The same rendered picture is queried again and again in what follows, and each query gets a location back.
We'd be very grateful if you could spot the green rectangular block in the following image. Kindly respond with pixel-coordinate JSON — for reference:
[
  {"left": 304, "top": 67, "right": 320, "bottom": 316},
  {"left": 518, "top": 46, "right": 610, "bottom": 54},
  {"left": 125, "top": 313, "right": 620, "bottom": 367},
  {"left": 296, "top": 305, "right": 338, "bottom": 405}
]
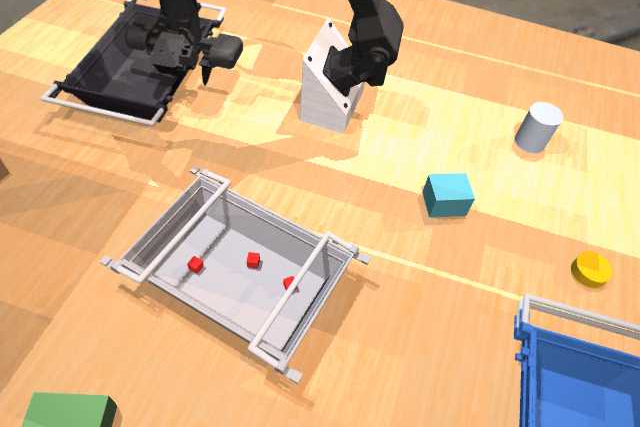
[{"left": 21, "top": 391, "right": 117, "bottom": 427}]

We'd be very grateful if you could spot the small red block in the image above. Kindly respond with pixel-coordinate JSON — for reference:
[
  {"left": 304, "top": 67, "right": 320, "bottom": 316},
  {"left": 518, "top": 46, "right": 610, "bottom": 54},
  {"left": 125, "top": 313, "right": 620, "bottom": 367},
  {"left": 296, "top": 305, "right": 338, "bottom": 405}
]
[
  {"left": 247, "top": 252, "right": 260, "bottom": 269},
  {"left": 283, "top": 276, "right": 294, "bottom": 290},
  {"left": 187, "top": 256, "right": 204, "bottom": 274}
]

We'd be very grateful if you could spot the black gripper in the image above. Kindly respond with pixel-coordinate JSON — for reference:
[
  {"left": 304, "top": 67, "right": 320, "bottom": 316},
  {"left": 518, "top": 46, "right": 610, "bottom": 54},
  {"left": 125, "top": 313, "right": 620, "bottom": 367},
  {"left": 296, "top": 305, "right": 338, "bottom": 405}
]
[{"left": 125, "top": 3, "right": 244, "bottom": 86}]

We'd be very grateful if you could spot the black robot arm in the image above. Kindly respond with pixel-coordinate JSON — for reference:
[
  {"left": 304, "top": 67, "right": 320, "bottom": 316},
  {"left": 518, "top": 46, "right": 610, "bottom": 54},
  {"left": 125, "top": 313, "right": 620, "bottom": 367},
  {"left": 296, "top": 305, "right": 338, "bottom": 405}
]
[{"left": 150, "top": 0, "right": 404, "bottom": 97}]

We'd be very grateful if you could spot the small light blue block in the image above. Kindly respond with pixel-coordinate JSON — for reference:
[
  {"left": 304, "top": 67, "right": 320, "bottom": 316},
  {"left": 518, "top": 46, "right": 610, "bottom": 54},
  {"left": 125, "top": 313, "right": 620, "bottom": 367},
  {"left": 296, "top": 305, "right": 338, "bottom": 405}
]
[{"left": 422, "top": 173, "right": 475, "bottom": 218}]

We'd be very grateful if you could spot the grey cylinder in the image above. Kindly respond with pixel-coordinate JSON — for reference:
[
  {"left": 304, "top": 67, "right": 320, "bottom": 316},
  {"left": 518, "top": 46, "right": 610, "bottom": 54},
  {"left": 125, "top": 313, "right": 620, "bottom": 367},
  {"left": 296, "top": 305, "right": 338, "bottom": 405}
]
[{"left": 514, "top": 102, "right": 564, "bottom": 154}]

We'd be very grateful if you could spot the yellow short cylinder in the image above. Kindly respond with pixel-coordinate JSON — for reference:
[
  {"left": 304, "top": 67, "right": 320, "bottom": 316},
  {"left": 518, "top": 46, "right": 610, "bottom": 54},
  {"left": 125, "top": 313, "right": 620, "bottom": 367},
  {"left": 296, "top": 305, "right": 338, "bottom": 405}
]
[{"left": 571, "top": 251, "right": 612, "bottom": 288}]

